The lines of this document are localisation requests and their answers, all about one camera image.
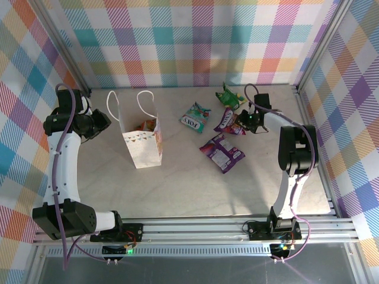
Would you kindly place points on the purple Fox's candy packet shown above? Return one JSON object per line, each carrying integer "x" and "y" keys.
{"x": 223, "y": 124}

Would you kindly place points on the green Fox's candy packet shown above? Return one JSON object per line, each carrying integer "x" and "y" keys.
{"x": 229, "y": 97}

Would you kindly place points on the purple candy packet white label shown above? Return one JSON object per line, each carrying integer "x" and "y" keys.
{"x": 222, "y": 152}

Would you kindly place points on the teal Fox's mint packet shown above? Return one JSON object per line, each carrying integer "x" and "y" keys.
{"x": 194, "y": 116}

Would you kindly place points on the orange Fox's fruity packet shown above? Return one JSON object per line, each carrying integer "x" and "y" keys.
{"x": 146, "y": 125}

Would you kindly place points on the white paper bag animal print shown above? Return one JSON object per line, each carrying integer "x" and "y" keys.
{"x": 145, "y": 151}

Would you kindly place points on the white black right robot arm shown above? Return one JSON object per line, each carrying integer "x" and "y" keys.
{"x": 299, "y": 148}

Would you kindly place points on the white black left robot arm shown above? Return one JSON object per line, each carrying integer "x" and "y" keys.
{"x": 63, "y": 165}

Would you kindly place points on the black control box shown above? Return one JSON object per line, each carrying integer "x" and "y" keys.
{"x": 279, "y": 250}

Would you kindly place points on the aluminium left frame post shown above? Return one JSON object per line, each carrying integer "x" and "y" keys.
{"x": 62, "y": 41}

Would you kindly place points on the aluminium frame post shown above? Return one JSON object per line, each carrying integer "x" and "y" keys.
{"x": 323, "y": 41}
{"x": 62, "y": 41}

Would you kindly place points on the aluminium side rail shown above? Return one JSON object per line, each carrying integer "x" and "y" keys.
{"x": 326, "y": 183}

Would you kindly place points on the aluminium right frame post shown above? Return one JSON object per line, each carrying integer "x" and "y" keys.
{"x": 323, "y": 41}

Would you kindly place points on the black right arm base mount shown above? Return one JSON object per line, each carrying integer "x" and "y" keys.
{"x": 257, "y": 230}

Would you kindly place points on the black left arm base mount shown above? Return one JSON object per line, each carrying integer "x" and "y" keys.
{"x": 130, "y": 230}

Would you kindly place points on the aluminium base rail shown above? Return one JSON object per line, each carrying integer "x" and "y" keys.
{"x": 192, "y": 230}

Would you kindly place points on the aluminium frame leg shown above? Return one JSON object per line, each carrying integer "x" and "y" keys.
{"x": 36, "y": 266}
{"x": 359, "y": 266}

